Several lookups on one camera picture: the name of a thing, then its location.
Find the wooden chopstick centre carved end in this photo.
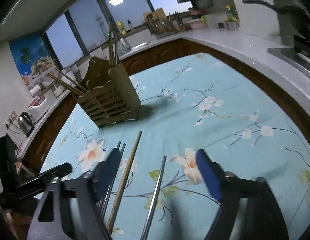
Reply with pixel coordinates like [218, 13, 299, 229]
[107, 131, 142, 235]

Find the stainless electric kettle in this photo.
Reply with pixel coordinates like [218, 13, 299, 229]
[17, 112, 34, 137]

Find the light blue floral tablecloth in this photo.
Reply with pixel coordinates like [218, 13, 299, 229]
[42, 54, 310, 239]

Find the wooden utensil holder caddy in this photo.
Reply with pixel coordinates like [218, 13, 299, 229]
[74, 57, 141, 128]

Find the white red rice cooker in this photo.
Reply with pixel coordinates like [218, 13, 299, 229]
[27, 95, 50, 124]

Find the fork in holder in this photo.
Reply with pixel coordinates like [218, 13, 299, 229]
[73, 70, 85, 86]

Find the chrome sink faucet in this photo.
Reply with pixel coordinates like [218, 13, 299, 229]
[107, 33, 131, 57]

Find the yellow dish soap bottle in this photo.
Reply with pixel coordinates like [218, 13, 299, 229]
[117, 21, 127, 35]

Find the pink seasoning box set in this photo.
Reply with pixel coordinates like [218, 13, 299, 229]
[218, 20, 240, 31]

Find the pink basin stack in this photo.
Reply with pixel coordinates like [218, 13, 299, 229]
[186, 8, 208, 30]

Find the clear spray bottle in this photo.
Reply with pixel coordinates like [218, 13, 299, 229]
[127, 20, 134, 31]

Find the dish drying rack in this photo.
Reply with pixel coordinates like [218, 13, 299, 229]
[143, 8, 177, 38]

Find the green yellow oil bottle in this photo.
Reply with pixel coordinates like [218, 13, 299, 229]
[226, 5, 239, 21]

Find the gas stove top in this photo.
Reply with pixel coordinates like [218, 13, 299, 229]
[267, 35, 310, 78]

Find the knife block with knives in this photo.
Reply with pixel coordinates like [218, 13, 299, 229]
[173, 11, 185, 32]

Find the black frying pan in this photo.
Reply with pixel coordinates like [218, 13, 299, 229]
[242, 0, 310, 43]

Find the wall power socket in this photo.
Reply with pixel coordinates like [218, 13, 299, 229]
[3, 111, 18, 129]

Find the tropical fruit wall poster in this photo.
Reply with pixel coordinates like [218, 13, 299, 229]
[9, 33, 58, 90]

